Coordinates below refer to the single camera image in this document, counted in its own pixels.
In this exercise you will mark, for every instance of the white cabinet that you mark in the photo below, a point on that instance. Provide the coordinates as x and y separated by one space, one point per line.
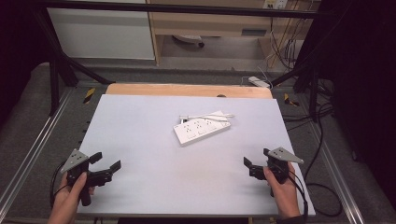
102 34

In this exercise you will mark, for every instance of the yellow black tape marker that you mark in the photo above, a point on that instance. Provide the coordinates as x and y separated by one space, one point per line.
89 95
290 100

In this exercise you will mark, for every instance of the person's right hand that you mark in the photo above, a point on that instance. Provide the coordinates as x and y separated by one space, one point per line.
282 194

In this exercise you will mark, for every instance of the wooden desk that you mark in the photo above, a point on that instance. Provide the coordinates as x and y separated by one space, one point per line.
211 23

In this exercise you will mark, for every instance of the white table board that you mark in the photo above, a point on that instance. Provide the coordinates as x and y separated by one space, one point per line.
155 177

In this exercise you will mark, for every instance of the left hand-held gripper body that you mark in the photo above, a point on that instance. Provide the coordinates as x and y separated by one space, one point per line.
74 160

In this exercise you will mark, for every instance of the wooden table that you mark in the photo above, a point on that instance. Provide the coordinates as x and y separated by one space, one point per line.
186 90

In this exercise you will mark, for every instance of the white wall socket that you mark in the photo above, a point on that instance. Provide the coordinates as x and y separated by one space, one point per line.
275 3

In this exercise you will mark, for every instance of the white device with caster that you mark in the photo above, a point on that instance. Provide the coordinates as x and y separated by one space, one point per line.
188 39

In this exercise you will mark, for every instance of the aluminium floor rail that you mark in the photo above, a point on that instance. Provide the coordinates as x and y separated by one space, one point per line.
336 174
34 146

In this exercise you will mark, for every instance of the person's left hand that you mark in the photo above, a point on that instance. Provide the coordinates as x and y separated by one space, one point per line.
69 196

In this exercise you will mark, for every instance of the black metal frame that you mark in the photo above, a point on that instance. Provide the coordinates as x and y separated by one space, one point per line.
186 8

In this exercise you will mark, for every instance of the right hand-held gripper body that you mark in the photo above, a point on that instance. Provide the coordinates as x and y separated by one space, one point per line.
281 157

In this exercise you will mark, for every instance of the white floor power strip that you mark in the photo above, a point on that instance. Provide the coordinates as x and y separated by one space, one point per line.
259 81

